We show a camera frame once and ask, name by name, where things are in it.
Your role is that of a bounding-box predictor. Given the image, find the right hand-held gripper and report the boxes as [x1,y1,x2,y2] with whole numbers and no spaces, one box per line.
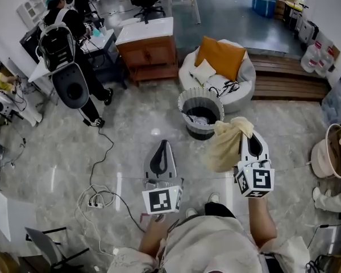
[234,131,275,198]

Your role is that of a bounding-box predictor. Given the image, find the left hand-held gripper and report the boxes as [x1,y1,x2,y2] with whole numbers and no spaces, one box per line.
[142,139,184,215]

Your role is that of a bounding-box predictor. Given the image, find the dark desk white top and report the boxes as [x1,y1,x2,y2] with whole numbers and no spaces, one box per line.
[79,28,128,90]

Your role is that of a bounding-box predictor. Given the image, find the grey shell pack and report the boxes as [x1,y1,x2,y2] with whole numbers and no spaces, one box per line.
[51,63,90,110]
[0,92,16,118]

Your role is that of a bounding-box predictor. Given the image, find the white black-print clothes garment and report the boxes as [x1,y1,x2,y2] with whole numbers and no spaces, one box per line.
[205,74,241,98]

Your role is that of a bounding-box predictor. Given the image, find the person's right forearm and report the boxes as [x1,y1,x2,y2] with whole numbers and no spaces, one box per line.
[247,196,278,249]

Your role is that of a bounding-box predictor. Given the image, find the patterned clothes garment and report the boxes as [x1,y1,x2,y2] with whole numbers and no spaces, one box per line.
[187,114,214,125]

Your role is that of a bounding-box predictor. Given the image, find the white bean bag chair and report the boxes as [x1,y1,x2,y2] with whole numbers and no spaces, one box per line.
[178,38,256,115]

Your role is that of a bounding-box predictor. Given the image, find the blue painted canvas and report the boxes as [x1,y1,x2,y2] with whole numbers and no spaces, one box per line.
[320,71,341,127]

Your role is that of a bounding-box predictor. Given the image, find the orange cushion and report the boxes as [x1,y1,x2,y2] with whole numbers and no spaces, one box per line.
[194,35,247,82]

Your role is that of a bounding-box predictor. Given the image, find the grey chair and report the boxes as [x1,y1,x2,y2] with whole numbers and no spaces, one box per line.
[24,226,90,271]

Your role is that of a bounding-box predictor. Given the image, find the clear water jug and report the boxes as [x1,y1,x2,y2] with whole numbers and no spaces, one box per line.
[315,47,336,78]
[300,41,323,73]

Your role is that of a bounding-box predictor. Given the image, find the person's right leg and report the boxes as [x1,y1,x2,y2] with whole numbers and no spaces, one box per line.
[204,202,236,219]

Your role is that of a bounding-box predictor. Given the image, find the grey white laundry basket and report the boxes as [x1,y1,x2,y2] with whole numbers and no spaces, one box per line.
[177,87,225,141]

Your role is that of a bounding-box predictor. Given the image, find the white floor cable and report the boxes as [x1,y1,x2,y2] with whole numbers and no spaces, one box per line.
[75,183,117,256]

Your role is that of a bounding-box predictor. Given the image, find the person's left forearm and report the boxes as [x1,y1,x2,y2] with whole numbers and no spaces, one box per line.
[138,213,172,258]

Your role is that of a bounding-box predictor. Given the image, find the black floor cable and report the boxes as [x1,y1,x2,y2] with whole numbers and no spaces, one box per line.
[82,118,147,234]

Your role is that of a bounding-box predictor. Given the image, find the wooden step platform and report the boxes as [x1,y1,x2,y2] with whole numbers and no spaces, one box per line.
[248,52,330,102]

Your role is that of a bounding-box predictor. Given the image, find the wooden vanity cabinet white top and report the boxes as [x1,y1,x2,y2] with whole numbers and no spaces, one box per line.
[115,17,179,86]

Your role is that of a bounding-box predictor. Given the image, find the white suitcase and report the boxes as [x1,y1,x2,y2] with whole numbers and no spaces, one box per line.
[297,18,321,44]

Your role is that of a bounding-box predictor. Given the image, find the pale yellow clothes garment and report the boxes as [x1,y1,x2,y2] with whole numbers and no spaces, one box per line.
[206,117,255,173]

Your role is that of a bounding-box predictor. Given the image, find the person's white shirt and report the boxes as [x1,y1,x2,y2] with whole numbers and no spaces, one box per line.
[107,214,310,273]

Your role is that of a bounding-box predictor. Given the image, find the white board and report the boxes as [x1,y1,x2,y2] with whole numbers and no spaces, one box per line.
[0,191,37,243]

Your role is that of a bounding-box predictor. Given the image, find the small white pillow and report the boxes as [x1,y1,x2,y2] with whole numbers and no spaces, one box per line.
[190,58,217,85]

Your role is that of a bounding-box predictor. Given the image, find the white wall shelf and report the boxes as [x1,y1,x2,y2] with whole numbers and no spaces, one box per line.
[16,0,48,30]

